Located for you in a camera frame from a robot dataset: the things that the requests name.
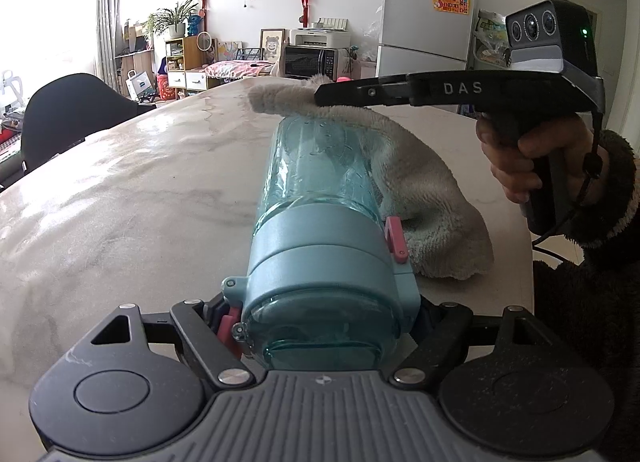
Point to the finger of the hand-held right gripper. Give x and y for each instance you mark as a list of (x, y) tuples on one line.
[(365, 92)]

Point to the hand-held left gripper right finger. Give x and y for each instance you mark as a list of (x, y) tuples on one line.
[(442, 342)]

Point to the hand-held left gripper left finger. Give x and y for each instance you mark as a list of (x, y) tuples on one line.
[(200, 337)]

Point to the grey fluffy cloth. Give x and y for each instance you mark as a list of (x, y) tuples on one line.
[(420, 177)]

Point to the light blue towel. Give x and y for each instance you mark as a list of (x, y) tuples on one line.
[(320, 262)]

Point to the person's right forearm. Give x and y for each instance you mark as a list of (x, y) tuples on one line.
[(620, 192)]

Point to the person's right hand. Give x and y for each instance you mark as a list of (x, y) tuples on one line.
[(515, 172)]

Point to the black microwave oven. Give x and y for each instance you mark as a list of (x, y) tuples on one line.
[(307, 63)]

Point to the clear plastic bag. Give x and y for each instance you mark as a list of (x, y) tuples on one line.
[(492, 37)]

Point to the white printer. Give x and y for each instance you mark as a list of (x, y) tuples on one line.
[(320, 37)]

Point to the white refrigerator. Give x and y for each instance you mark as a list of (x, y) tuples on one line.
[(425, 12)]

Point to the framed bear picture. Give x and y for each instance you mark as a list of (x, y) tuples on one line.
[(272, 44)]

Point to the side table with patterned cloth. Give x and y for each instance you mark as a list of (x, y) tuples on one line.
[(240, 69)]

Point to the person's dark clothing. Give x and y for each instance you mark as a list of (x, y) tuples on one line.
[(590, 352)]

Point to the small white fan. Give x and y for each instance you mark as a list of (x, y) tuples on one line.
[(206, 44)]

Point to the wooden cabinet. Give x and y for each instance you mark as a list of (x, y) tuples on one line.
[(192, 62)]

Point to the blue plush toy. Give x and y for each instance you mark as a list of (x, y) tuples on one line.
[(193, 26)]

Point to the potted green plant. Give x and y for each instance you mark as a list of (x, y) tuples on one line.
[(172, 17)]

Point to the white paper bag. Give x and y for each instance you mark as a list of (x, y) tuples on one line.
[(140, 84)]

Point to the black chair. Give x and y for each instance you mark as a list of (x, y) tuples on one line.
[(70, 112)]

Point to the grey curtain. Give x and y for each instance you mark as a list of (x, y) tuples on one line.
[(107, 17)]

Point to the white office chair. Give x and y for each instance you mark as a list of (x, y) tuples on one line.
[(12, 87)]

